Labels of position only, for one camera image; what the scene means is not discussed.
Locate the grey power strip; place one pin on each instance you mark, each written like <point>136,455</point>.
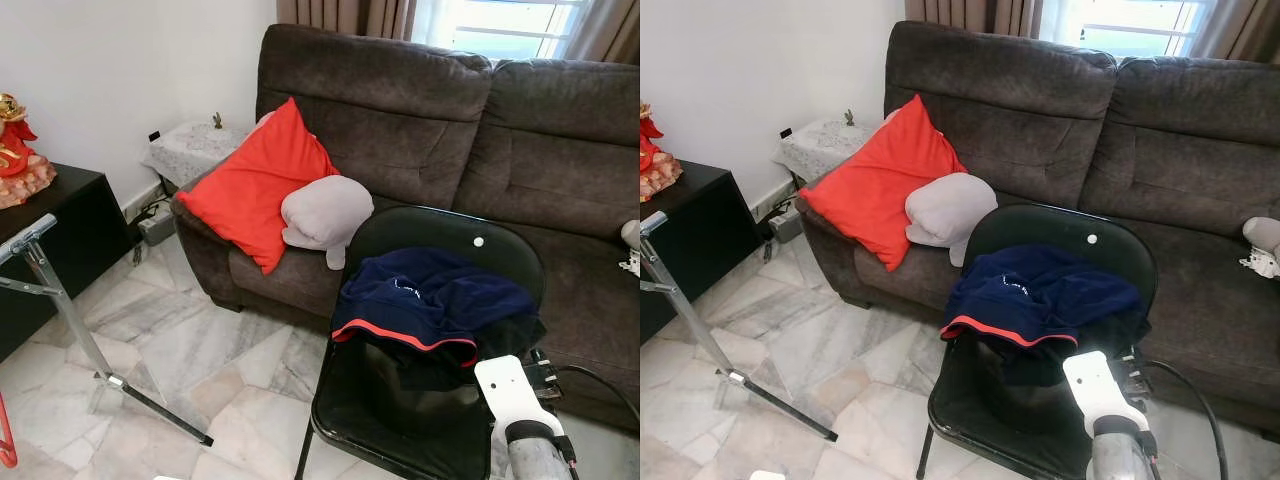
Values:
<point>786,225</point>
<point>157,225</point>

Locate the red plastic hanger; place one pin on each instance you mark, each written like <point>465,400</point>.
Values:
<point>10,445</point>

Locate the red gold Buddha statue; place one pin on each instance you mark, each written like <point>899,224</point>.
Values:
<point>658,165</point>
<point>20,160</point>

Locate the grey plush pillow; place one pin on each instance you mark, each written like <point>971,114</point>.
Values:
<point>950,208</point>
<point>325,210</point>

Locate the silver metal clothes rack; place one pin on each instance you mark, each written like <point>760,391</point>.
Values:
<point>687,300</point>
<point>60,300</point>

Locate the navy shorts red band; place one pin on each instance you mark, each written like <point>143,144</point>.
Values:
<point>430,295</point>
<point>1040,292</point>

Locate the brown fabric sofa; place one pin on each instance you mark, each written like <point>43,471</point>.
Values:
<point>1050,120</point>
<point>420,120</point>

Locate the red square cushion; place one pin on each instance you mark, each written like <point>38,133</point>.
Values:
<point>880,185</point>
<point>255,190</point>

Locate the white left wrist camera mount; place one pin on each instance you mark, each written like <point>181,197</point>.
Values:
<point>767,475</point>

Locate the brown curtain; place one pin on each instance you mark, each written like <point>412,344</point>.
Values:
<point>340,15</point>
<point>610,30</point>
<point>1240,30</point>
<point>970,12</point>

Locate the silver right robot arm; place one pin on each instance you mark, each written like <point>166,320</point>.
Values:
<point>538,465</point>
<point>1118,462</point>

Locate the bright window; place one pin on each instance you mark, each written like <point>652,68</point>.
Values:
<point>500,25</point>
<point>1125,22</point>

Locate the black folding chair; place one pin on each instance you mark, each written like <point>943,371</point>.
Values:
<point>1060,232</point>
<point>440,235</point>

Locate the black television cabinet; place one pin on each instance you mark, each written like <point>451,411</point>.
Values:
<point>60,260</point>
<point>700,240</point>

